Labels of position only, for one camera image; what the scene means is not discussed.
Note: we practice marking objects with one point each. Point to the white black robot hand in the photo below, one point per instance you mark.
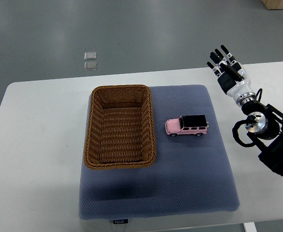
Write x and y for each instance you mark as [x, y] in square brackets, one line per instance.
[233, 80]

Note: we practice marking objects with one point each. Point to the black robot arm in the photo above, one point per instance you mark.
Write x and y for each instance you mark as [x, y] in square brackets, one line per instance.
[263, 126]

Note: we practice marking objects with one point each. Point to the pink toy car black roof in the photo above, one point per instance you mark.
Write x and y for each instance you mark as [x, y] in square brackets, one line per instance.
[187, 125]

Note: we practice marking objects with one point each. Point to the brown wicker basket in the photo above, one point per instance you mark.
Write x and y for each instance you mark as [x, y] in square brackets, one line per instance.
[120, 131]

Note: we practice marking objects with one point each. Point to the wooden furniture corner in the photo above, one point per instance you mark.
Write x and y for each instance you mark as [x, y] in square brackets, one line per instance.
[273, 4]

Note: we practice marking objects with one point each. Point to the blue-grey quilted mat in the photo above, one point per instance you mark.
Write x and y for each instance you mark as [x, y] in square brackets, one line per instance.
[190, 175]

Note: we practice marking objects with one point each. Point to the upper floor socket plate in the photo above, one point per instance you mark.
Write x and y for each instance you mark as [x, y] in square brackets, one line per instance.
[90, 55]

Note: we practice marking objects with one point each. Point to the white table leg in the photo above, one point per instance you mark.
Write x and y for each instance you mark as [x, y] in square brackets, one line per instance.
[249, 227]

